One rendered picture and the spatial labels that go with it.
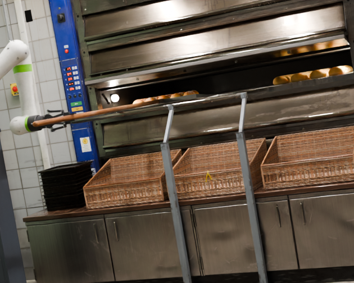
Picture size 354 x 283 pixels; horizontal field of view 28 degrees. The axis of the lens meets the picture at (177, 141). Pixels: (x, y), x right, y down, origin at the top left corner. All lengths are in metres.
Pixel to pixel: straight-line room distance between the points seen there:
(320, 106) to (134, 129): 1.32
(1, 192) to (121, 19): 1.51
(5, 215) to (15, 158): 1.20
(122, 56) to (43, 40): 0.63
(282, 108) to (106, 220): 1.35
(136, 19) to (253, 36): 0.84
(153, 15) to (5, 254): 1.87
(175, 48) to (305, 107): 0.97
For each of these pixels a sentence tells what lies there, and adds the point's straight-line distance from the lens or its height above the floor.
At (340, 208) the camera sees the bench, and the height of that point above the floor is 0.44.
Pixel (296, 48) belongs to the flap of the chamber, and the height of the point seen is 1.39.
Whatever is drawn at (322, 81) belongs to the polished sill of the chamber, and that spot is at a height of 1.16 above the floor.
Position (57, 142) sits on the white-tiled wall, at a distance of 5.27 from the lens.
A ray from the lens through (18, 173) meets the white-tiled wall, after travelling 5.49.
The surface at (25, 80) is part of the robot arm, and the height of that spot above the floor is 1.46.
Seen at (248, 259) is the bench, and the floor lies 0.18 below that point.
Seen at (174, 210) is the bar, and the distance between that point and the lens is 4.30.
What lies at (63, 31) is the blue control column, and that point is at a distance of 5.16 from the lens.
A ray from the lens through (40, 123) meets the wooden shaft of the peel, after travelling 3.73.
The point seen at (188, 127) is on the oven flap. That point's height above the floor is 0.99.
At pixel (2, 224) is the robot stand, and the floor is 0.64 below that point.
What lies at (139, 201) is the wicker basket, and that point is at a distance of 4.50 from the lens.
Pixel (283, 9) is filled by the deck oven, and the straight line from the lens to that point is 4.63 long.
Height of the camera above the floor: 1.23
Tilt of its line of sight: 4 degrees down
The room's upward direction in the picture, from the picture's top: 9 degrees counter-clockwise
